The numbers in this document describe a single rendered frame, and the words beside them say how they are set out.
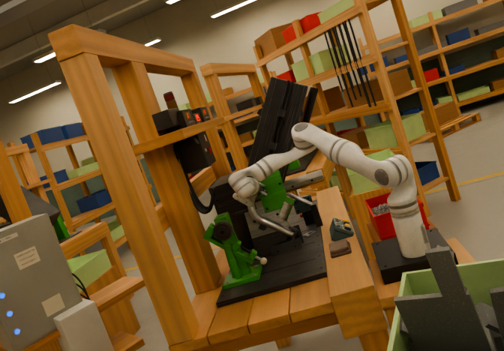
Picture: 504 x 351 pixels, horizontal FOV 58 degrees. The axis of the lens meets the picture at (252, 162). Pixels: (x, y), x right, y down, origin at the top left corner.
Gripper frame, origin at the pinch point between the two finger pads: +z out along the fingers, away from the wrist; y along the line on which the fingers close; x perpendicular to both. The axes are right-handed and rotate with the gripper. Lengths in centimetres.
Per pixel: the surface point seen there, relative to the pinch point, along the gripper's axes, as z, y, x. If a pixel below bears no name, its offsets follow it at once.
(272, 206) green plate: 2.9, -9.6, 4.0
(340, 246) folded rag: -21.1, -42.6, 3.1
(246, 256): -19.7, -12.6, 24.4
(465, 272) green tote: -68, -72, -10
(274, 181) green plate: 2.9, -5.2, -6.4
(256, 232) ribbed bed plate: 4.9, -8.1, 17.7
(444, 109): 676, -115, -255
